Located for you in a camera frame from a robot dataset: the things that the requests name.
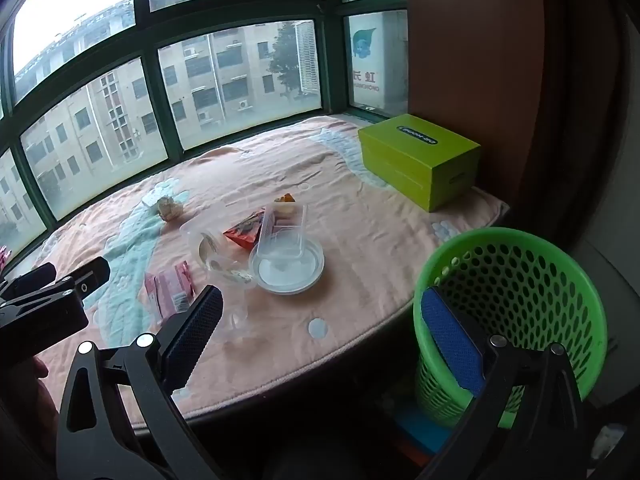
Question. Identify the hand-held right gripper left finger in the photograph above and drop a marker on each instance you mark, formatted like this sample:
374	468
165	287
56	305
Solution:
200	320

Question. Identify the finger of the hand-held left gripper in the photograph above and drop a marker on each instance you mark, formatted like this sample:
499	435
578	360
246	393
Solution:
35	275
92	272

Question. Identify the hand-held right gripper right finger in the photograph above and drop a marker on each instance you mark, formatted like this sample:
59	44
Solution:
450	340

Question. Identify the orange snack packet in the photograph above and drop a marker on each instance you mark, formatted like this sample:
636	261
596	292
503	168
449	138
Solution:
242	232

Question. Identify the white round plastic lid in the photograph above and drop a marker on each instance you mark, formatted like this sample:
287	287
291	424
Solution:
287	277

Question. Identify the green perforated plastic basket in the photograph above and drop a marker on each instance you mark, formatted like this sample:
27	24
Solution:
525	270

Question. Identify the clear plastic tray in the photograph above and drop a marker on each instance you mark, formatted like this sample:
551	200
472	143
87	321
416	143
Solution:
282	237

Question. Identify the person's left hand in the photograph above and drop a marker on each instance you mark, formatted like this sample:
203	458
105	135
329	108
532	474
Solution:
35	400

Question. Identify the small clear plastic piece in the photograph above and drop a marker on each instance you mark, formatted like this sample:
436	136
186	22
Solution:
240	319

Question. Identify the pink striped packet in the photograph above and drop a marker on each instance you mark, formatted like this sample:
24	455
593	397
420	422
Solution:
170	285

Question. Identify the clear plastic cup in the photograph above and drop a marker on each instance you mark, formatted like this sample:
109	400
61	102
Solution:
215	262

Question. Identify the blue plastic item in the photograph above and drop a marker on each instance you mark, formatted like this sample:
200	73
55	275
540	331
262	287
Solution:
415	430

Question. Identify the crumpled paper ball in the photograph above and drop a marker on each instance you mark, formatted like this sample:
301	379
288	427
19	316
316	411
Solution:
170	208

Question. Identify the orange peel piece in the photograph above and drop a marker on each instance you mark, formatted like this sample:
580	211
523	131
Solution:
286	198

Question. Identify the beige apartment building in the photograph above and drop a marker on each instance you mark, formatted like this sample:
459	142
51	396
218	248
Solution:
100	110

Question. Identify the lime green cardboard box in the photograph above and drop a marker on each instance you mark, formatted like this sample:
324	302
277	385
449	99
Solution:
415	160

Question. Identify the brown wooden panel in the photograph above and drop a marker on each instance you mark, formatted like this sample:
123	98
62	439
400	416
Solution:
475	60

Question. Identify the white outdoor air conditioner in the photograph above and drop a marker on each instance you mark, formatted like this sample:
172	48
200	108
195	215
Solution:
385	60

